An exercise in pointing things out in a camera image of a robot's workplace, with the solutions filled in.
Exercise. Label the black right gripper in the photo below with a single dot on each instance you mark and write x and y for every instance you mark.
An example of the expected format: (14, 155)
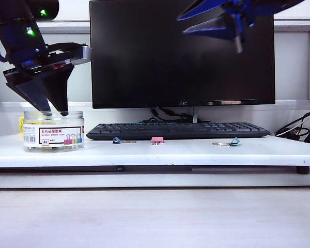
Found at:
(241, 13)

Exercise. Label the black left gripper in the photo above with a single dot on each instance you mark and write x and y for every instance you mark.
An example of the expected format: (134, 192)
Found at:
(28, 68)

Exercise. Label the round transparent plastic jar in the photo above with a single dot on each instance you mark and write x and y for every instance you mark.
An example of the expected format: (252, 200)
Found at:
(54, 129)

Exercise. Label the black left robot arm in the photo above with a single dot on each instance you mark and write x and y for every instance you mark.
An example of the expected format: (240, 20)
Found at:
(15, 25)

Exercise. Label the yellow paper tag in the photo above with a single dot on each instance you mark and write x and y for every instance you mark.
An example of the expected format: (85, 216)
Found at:
(21, 125)

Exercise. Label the black computer monitor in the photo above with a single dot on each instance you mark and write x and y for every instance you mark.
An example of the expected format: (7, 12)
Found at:
(144, 64)

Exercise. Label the blue binder clip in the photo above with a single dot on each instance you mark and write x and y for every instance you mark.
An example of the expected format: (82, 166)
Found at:
(116, 140)

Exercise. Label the silver monitor stand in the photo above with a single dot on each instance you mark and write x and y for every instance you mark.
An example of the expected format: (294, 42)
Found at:
(195, 116)

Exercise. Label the black computer keyboard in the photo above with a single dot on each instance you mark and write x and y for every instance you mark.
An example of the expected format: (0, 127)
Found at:
(178, 130)

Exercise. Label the pink binder clip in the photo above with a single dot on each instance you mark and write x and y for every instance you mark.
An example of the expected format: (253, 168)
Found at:
(157, 139)

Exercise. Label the teal binder clip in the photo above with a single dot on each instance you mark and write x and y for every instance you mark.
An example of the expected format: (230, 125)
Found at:
(234, 141)

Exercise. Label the white desk riser board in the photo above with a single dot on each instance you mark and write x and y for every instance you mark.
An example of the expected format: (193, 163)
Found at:
(170, 154)

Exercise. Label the black riser foot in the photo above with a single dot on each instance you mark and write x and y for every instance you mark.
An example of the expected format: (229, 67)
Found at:
(302, 170)

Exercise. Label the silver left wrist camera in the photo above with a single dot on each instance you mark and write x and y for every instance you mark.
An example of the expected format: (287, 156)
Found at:
(81, 55)

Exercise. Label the grey partition rail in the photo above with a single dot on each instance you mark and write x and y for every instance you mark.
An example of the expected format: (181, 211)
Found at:
(72, 27)

